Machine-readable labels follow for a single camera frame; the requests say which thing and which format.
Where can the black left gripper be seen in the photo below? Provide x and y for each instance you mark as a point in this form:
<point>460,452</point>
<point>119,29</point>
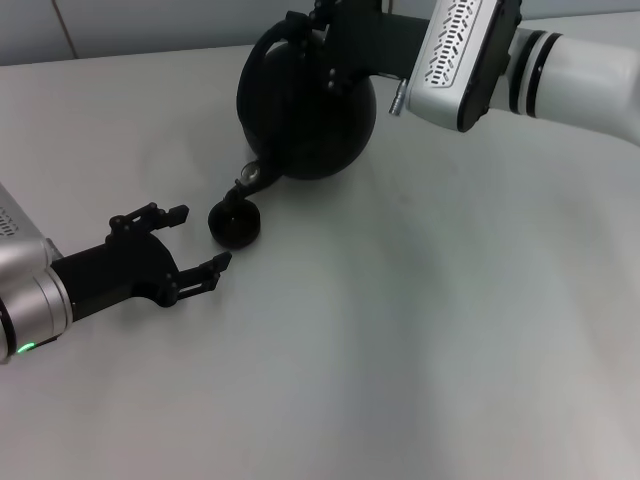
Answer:
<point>125,272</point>

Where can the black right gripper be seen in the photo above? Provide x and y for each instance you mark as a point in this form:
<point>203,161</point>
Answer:
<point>370,45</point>

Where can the dark round teacup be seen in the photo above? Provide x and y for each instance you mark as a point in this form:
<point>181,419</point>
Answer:
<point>240,235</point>

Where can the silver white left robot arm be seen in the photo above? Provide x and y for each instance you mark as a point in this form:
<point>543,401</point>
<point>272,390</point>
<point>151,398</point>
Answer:
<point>35,310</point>

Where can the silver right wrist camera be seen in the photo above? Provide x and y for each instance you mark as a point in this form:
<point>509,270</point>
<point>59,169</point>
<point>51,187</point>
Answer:
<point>450,60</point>

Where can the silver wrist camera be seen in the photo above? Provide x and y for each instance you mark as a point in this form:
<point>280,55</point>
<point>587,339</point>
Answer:
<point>450,60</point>
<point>17,240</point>

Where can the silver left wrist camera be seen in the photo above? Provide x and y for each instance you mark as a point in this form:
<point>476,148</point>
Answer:
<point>17,240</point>

